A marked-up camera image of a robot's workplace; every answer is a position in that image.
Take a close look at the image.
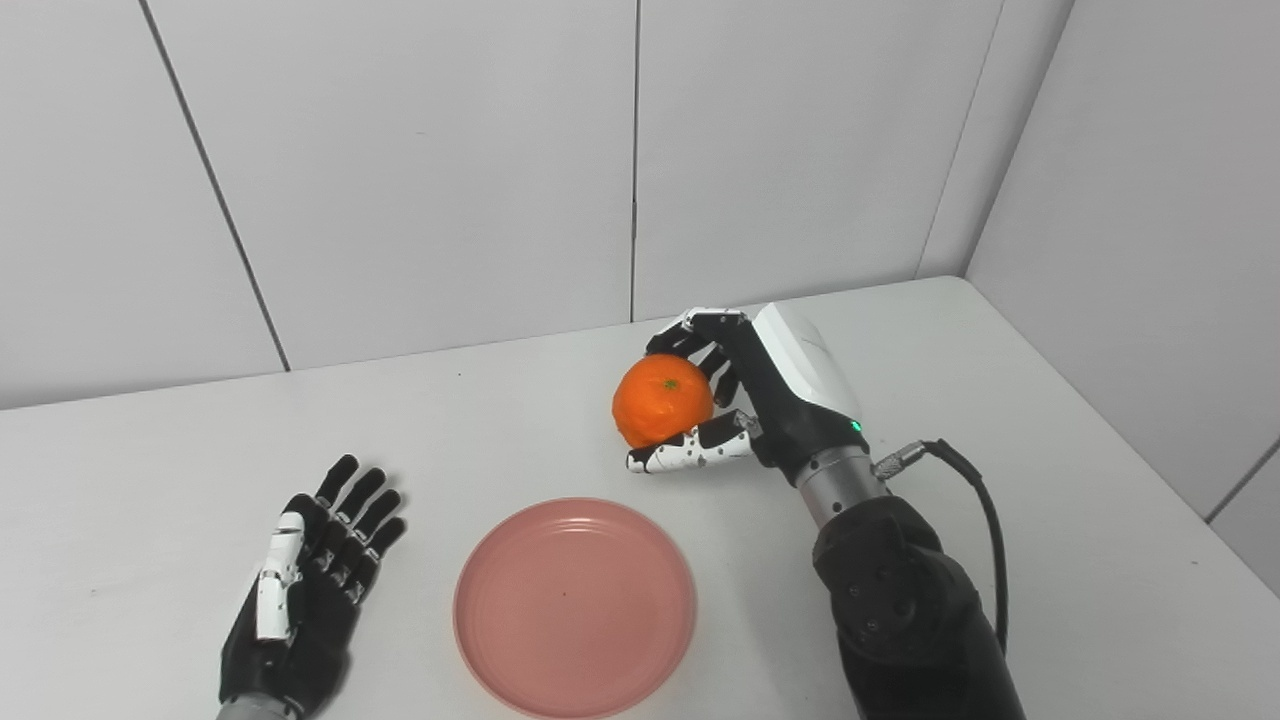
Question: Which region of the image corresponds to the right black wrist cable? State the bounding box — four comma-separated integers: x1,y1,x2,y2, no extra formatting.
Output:
871,438,1012,657

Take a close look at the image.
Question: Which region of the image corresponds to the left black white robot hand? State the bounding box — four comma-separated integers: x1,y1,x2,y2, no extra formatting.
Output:
217,454,409,719

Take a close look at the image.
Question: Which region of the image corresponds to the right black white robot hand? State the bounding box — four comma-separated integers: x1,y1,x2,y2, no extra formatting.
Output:
626,303,867,488

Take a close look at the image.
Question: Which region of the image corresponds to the orange fruit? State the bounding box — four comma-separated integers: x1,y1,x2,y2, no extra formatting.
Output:
612,353,716,450

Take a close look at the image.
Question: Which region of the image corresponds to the pink round plate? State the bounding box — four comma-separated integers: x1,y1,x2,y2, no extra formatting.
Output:
452,498,698,720

